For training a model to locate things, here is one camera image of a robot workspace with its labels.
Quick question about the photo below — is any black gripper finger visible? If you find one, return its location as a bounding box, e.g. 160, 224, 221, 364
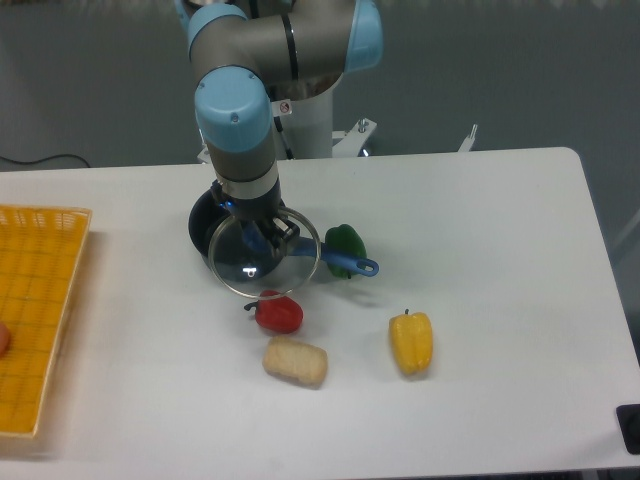
269, 217, 300, 258

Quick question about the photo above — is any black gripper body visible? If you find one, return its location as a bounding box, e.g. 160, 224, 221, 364
210, 180, 282, 222

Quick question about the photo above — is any glass lid with blue knob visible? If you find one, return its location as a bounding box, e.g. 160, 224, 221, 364
207, 206, 321, 300

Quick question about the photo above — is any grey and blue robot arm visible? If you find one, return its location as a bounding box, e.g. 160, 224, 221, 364
175, 1, 383, 254

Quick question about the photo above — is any green bell pepper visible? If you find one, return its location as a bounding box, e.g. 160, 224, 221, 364
324, 224, 367, 258

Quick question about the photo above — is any red bell pepper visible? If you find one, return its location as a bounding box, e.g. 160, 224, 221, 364
244, 290, 304, 334

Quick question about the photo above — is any beige bread loaf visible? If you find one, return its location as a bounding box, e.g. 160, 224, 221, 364
262, 336, 329, 388

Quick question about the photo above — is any yellow bell pepper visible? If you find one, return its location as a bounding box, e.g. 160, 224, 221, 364
389, 309, 434, 376

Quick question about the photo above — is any yellow woven basket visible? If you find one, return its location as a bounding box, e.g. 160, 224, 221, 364
1, 204, 92, 438

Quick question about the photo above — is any orange object in basket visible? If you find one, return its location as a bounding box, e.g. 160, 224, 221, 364
0, 322, 11, 356

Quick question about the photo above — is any black object at table edge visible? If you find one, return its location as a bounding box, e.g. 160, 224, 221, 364
616, 404, 640, 455

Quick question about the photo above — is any dark saucepan with blue handle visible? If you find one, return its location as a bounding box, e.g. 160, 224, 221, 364
188, 191, 379, 282

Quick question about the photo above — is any white table leg bracket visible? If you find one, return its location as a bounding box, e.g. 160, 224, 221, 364
458, 123, 478, 153

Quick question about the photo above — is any black cable on floor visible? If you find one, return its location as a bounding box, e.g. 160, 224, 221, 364
0, 153, 93, 168

